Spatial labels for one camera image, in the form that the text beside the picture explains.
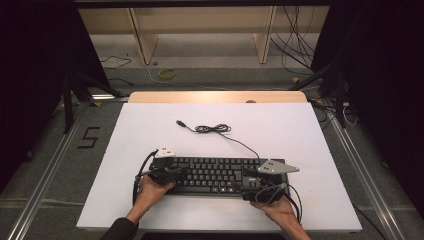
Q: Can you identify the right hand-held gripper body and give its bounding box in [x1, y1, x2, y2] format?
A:
[241, 159, 300, 204]

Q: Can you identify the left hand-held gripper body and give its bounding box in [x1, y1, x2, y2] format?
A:
[148, 145, 183, 185]

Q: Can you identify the black computer keyboard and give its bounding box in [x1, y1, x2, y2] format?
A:
[151, 156, 291, 198]

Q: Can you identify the person's left hand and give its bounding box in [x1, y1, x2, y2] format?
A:
[136, 174, 177, 212]

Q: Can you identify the person's right hand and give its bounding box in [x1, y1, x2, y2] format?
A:
[250, 194, 297, 224]

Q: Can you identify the black metal stand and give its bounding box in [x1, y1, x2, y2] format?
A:
[288, 59, 348, 129]

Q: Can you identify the yellow tape roll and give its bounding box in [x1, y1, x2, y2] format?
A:
[158, 68, 177, 80]

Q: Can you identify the black tripod stand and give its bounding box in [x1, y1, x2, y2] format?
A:
[61, 69, 125, 134]

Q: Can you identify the black curtain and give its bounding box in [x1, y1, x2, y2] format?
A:
[309, 0, 424, 209]
[0, 0, 111, 193]

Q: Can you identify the light wooden shelf unit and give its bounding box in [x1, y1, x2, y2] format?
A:
[78, 5, 331, 66]

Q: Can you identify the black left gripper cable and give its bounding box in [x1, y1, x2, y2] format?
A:
[132, 149, 159, 206]

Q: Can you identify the grey looped gripper cable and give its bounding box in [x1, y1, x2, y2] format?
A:
[254, 182, 288, 205]

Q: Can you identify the black keyboard cable with plug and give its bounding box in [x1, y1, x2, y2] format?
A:
[175, 119, 261, 160]

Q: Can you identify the aluminium floor rail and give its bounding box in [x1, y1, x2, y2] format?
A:
[6, 99, 98, 240]
[311, 99, 407, 240]

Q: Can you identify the white floor cable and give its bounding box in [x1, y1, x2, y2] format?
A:
[143, 63, 231, 92]

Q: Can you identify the thin black floor cable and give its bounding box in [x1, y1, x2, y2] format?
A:
[99, 55, 133, 70]

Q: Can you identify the bundle of black cables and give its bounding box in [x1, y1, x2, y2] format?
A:
[269, 5, 318, 77]

